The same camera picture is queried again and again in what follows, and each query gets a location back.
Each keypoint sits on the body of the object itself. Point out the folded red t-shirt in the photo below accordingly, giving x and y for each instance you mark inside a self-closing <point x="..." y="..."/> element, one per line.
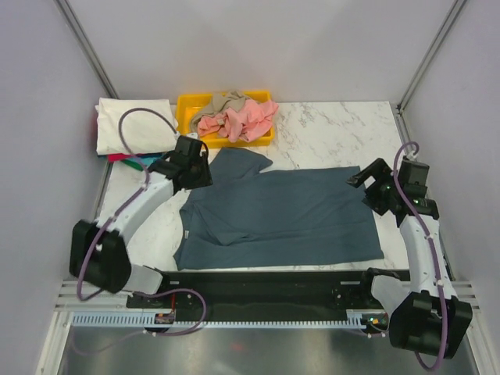
<point x="112" y="158"/>

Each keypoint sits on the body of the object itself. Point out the right aluminium post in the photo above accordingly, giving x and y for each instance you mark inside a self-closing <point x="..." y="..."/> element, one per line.
<point x="439" y="39"/>

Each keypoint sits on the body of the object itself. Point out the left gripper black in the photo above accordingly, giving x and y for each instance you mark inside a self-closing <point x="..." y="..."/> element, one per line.
<point x="205" y="180"/>

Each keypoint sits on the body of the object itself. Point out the aluminium post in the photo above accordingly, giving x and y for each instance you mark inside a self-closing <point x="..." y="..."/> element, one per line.
<point x="439" y="39"/>
<point x="85" y="44"/>

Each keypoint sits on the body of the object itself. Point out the beige t-shirt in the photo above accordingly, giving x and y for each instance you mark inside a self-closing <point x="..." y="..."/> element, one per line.
<point x="211" y="118"/>

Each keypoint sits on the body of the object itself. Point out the left aluminium post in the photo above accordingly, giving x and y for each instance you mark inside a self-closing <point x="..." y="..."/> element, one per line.
<point x="85" y="44"/>

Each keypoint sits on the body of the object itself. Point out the folded white t-shirt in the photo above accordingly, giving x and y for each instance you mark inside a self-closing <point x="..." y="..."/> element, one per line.
<point x="144" y="126"/>

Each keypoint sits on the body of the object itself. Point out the blue-grey t-shirt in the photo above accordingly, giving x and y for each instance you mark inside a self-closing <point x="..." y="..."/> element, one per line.
<point x="254" y="216"/>

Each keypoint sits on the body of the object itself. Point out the folded green t-shirt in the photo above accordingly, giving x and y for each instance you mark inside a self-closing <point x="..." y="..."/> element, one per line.
<point x="134" y="165"/>

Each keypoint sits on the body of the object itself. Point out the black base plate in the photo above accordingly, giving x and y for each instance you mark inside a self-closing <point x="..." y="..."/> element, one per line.
<point x="255" y="297"/>

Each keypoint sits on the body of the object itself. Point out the white slotted cable duct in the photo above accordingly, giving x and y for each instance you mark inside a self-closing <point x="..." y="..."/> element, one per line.
<point x="154" y="321"/>

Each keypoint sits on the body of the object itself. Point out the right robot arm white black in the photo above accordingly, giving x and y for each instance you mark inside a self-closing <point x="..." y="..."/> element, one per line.
<point x="427" y="317"/>

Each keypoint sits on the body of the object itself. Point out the folded light blue t-shirt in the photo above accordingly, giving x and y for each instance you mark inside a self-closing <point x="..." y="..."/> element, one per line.
<point x="145" y="159"/>

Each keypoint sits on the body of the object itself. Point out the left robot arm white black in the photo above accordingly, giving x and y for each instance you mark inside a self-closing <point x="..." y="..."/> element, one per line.
<point x="99" y="258"/>

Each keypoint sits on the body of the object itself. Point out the pink t-shirt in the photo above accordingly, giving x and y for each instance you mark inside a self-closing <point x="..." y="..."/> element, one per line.
<point x="251" y="123"/>

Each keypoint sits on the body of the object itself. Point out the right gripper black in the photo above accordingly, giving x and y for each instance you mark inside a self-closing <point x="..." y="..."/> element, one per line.
<point x="381" y="171"/>

